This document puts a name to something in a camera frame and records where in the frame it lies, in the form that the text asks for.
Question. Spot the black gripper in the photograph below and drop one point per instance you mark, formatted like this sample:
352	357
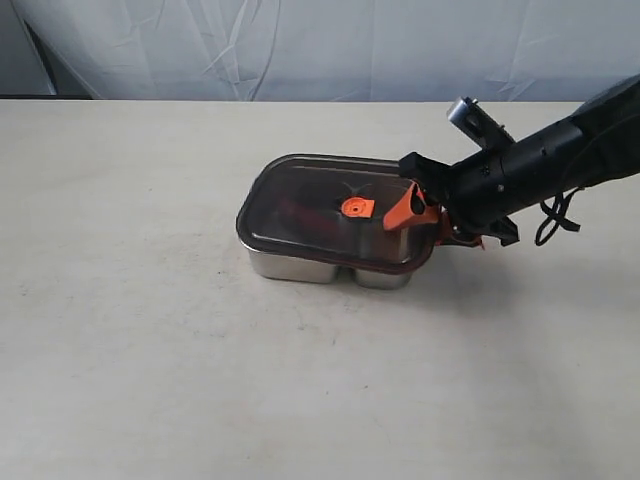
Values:
473	194

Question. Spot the dark transparent box lid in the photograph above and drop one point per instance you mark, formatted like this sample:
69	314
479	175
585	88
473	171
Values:
360	190

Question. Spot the red sausage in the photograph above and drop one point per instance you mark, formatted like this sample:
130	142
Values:
312	223

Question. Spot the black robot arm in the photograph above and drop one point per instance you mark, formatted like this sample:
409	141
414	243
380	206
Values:
597	143

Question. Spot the stainless steel lunch box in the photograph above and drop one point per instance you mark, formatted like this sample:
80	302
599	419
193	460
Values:
290	270

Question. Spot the white backdrop cloth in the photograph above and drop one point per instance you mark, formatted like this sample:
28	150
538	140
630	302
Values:
381	51

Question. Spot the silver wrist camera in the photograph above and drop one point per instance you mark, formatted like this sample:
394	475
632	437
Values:
467	115

